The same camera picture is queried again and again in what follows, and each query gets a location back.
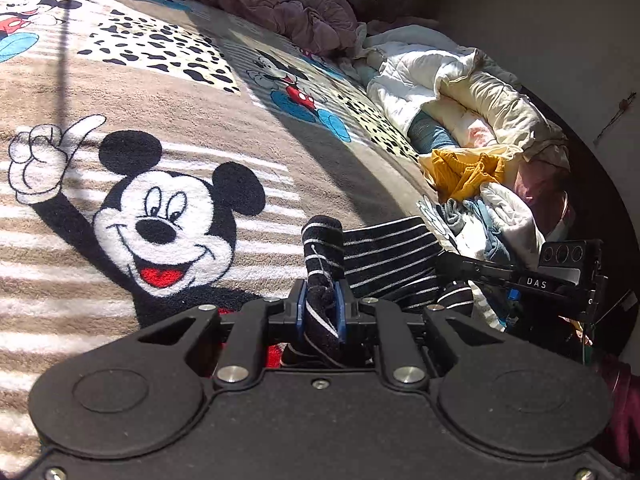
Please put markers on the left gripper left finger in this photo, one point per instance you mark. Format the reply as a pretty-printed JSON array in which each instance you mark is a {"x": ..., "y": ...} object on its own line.
[{"x": 249, "y": 333}]

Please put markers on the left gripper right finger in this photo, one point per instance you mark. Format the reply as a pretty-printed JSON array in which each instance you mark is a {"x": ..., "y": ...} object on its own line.
[{"x": 372, "y": 319}]

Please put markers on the dark navy striped garment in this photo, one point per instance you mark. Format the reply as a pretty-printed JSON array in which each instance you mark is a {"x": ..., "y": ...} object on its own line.
[{"x": 391, "y": 261}]

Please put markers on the white purple folded garment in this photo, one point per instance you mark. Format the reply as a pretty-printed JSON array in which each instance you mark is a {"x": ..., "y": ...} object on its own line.
[{"x": 495, "y": 226}]

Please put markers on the pink printed garment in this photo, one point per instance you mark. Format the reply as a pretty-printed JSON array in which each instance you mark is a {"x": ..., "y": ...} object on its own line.
[{"x": 542, "y": 187}]

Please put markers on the mustard yellow garment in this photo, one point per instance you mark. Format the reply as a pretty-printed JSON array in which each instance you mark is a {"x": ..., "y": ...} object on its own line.
[{"x": 459, "y": 174}]

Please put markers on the folded blue denim jeans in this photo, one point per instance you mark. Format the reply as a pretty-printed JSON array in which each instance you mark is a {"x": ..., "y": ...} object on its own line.
[{"x": 425, "y": 134}]

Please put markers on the beige Mickey Mouse blanket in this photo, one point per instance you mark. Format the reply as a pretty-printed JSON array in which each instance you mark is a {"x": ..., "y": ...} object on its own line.
[{"x": 256, "y": 137}]

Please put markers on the white cream duvet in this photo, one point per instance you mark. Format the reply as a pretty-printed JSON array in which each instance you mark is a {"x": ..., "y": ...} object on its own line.
[{"x": 414, "y": 68}]

